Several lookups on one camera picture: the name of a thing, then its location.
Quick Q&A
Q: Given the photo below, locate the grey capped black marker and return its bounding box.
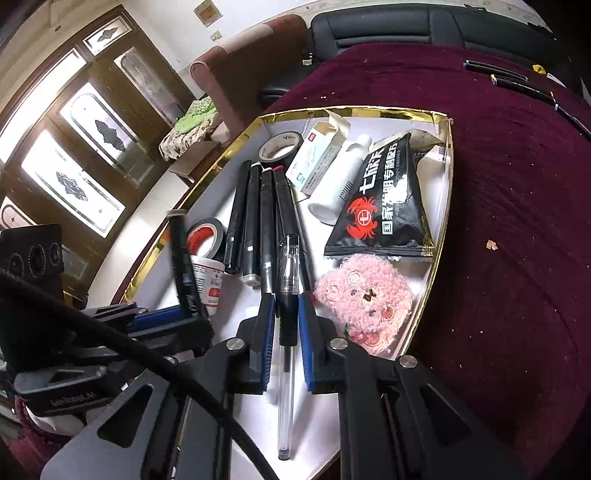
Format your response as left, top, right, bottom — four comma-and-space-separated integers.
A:
242, 162, 262, 288

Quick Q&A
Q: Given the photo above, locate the red core tape roll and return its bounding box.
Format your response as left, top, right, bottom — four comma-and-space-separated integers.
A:
187, 218, 226, 262

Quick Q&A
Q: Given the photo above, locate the thick black pen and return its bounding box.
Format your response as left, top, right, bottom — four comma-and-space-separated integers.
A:
166, 209, 208, 320

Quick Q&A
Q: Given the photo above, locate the clear gel pen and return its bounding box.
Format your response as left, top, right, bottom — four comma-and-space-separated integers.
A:
277, 235, 300, 461

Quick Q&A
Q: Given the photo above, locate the pink plush toy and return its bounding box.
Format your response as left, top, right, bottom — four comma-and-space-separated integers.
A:
314, 254, 414, 356

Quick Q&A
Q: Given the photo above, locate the red capped black marker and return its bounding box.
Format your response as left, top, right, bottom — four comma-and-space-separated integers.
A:
273, 165, 312, 291

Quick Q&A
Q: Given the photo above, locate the white spray bottle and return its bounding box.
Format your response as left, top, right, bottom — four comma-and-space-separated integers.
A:
308, 134, 373, 225

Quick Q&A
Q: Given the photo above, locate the black crab snack packet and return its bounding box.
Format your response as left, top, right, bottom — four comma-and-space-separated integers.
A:
324, 132, 435, 259

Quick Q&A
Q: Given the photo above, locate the black tape roll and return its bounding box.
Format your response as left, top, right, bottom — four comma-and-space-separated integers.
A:
257, 131, 303, 168

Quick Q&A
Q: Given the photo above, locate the gold rimmed white tray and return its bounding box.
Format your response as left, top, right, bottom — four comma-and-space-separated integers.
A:
110, 105, 456, 480

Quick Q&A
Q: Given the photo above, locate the white gold small box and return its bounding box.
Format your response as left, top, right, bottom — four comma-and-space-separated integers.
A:
286, 112, 351, 196

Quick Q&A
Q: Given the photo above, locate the large white pill bottle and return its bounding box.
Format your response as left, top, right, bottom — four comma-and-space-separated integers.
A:
190, 255, 224, 316

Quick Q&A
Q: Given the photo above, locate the pink capped black marker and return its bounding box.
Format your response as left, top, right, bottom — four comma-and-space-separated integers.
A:
223, 160, 252, 274

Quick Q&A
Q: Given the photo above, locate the wooden glass door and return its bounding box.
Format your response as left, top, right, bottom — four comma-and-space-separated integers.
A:
1, 6, 193, 295

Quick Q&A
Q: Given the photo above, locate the brown pink armchair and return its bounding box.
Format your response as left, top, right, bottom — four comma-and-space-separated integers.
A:
189, 14, 307, 139

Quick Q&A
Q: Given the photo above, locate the black teal tipped pen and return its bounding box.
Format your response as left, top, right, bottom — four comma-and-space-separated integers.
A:
554, 102, 591, 141

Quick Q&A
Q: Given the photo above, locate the black gold tipped pen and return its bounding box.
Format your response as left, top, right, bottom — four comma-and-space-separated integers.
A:
490, 74, 556, 105

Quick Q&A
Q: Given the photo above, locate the black pen far left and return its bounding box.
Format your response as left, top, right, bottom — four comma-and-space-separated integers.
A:
463, 59, 528, 83

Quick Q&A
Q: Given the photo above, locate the black sofa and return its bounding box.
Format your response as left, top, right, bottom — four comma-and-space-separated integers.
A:
259, 3, 583, 103

